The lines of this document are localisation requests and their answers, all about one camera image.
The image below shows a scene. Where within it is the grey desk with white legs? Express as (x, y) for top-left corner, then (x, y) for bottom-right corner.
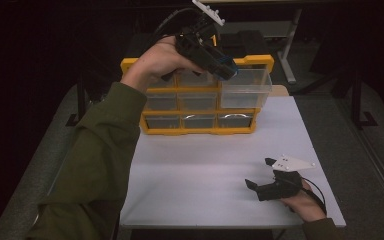
(208, 8), (304, 85)

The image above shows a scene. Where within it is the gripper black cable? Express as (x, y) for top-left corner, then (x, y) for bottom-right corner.
(153, 7), (201, 38)
(301, 176), (328, 216)

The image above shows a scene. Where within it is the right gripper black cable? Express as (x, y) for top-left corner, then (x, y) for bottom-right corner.
(301, 176), (328, 216)

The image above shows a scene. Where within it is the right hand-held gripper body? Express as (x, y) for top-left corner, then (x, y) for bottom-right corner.
(256, 154), (316, 202)

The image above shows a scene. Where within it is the yellow and black organizer cabinet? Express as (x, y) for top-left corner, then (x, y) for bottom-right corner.
(120, 29), (276, 136)

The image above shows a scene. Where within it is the black metal stand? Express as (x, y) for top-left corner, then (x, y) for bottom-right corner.
(65, 74), (91, 131)
(349, 66), (379, 131)

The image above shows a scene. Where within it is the person's right hand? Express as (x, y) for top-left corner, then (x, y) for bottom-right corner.
(279, 179), (328, 223)

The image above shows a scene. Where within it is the large clear plastic drawer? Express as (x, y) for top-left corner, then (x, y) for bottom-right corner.
(219, 68), (273, 109)

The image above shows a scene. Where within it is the person's left hand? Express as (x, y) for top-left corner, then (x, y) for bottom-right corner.
(120, 34), (204, 94)

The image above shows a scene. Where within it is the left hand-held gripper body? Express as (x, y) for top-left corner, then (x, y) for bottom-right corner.
(174, 0), (226, 73)

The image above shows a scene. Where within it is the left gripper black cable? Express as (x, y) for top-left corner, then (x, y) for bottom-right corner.
(153, 7), (201, 38)

